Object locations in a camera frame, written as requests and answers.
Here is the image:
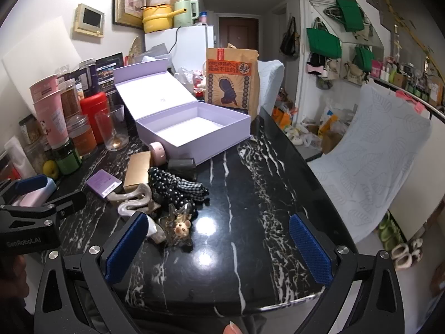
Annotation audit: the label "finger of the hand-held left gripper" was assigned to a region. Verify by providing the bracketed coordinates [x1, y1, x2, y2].
[42, 191, 87, 218]
[0, 175, 49, 206]

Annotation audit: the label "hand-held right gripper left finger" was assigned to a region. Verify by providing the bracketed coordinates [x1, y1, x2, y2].
[33, 212, 150, 334]

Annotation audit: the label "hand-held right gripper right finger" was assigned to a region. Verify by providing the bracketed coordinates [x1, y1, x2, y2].
[288, 212, 409, 334]

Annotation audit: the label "pastel blue pink case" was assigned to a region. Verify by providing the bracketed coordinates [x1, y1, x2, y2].
[10, 177, 57, 210]

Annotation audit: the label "small purple box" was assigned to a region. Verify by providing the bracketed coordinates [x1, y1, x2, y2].
[86, 169, 122, 199]

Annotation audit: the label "beige hair claw clip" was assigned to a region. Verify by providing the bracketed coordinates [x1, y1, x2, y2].
[106, 183, 167, 245]

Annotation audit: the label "gold flower ornament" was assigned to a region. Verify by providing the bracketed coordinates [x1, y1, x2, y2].
[159, 202, 195, 251]

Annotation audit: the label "gold box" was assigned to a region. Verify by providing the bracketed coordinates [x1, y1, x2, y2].
[123, 151, 152, 193]

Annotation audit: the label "gingham scrunchie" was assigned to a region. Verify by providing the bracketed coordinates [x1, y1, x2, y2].
[174, 179, 210, 204]

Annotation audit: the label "dark translucent case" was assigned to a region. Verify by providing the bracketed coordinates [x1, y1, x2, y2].
[168, 158, 197, 173]

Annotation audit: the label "pink round compact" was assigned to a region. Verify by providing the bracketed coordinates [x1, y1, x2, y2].
[149, 141, 167, 166]

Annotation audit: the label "lilac gift box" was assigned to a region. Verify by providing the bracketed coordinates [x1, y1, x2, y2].
[113, 59, 251, 166]

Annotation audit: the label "yellow-green fruit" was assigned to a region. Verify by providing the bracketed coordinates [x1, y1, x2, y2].
[42, 160, 61, 181]

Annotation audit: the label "green jar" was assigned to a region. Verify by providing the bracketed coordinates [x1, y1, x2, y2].
[52, 139, 82, 175]

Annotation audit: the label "tall pink paper cup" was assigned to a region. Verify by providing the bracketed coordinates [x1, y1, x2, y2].
[33, 97, 70, 150]

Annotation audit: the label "clear jar orange contents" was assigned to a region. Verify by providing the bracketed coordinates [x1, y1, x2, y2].
[66, 115, 98, 157]

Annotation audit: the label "polka dot scrunchie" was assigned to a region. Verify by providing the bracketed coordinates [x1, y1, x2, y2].
[148, 167, 199, 216]

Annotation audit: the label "green slippers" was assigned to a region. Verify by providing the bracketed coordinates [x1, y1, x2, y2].
[377, 212, 400, 247]

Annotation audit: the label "glass cup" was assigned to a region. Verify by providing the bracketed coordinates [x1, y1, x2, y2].
[95, 105, 127, 151]

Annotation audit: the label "beige slipper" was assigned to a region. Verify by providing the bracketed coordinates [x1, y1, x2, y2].
[408, 238, 423, 262]
[391, 244, 411, 271]

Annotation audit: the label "red canister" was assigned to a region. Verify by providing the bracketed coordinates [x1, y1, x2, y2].
[80, 92, 110, 145]

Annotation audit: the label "short pink paper cup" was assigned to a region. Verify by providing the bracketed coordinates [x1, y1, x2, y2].
[29, 75, 58, 102]

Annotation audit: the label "leaf-pattern chair cover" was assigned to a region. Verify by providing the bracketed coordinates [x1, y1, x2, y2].
[308, 85, 432, 244]

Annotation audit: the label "black packet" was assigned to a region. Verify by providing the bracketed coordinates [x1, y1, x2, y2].
[95, 53, 125, 96]

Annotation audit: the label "orange bag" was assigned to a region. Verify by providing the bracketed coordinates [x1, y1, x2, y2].
[273, 106, 293, 130]

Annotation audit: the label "woven fan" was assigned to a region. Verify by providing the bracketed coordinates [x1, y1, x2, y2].
[127, 36, 145, 65]

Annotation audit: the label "grey plastic bag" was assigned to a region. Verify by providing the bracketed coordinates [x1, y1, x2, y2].
[137, 43, 174, 65]

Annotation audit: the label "white covered chair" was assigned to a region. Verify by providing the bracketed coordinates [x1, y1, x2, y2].
[259, 60, 285, 112]

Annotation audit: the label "red white toy figure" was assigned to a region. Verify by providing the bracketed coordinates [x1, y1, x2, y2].
[193, 73, 206, 101]

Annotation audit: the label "beige tote bag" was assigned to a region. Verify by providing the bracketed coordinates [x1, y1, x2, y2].
[326, 58, 342, 79]

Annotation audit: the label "brown paper bag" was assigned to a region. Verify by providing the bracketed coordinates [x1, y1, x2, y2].
[205, 43, 259, 117]

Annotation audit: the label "row of bottles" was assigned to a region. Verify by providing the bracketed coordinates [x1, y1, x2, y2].
[370, 56, 445, 103]

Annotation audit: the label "yellow pot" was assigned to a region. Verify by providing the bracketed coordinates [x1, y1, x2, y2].
[142, 5, 183, 34]

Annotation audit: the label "white refrigerator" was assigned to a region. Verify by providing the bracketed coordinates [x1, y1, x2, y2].
[144, 24, 214, 73]

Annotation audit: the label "green tote bag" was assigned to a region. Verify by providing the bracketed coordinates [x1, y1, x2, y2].
[306, 19, 342, 58]

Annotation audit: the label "black hanging bag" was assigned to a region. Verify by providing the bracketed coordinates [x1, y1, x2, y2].
[280, 17, 300, 56]

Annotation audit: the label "light green electric kettle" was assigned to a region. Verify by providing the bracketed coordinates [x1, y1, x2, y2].
[174, 0, 199, 28]

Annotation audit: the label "brown door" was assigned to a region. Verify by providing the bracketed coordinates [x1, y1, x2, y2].
[219, 16, 258, 51]

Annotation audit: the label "beige wall intercom panel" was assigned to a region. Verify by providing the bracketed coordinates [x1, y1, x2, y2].
[72, 3, 105, 39]

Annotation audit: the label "black power cable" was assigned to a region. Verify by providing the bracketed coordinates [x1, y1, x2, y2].
[173, 26, 182, 61]

